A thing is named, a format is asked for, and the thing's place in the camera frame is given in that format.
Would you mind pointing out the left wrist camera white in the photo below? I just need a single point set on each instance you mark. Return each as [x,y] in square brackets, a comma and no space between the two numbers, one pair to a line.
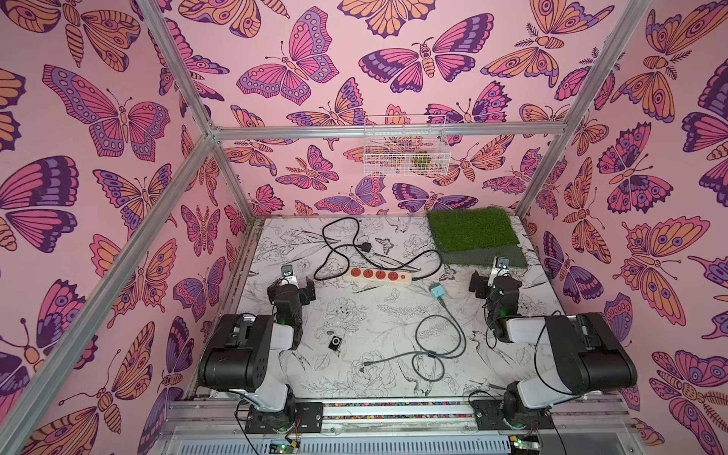
[288,276]

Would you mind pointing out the small black mp3 player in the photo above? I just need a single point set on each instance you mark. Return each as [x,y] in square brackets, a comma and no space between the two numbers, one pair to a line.
[335,343]

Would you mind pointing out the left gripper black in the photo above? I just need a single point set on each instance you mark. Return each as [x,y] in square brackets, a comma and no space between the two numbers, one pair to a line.
[306,294]

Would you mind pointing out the white wire basket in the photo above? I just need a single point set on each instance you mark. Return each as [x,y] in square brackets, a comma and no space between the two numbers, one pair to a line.
[389,148]

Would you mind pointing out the green artificial grass mat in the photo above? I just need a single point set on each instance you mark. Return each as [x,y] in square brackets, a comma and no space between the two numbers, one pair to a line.
[475,237]

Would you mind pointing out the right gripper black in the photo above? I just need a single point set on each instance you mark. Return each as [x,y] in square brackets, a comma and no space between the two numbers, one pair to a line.
[500,282]

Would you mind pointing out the teal USB charger adapter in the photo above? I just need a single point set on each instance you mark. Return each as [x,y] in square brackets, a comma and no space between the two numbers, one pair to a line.
[437,291]

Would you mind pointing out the white red power strip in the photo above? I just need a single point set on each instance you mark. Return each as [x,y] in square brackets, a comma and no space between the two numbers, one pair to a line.
[378,276]

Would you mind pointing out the aluminium front rail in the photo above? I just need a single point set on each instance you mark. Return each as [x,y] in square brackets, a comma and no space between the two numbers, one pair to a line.
[598,424]

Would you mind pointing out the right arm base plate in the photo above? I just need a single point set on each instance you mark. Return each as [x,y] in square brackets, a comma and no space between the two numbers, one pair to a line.
[491,414]

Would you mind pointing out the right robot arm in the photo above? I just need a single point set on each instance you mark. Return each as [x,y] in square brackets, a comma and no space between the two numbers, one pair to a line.
[587,355]

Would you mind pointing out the green object in basket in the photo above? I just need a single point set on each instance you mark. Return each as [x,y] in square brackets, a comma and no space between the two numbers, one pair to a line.
[421,162]

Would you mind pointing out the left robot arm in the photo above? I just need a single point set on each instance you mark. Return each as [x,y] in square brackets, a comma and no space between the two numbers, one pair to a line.
[237,355]

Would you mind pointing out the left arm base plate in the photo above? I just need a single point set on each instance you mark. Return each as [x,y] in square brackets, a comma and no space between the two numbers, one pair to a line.
[284,418]

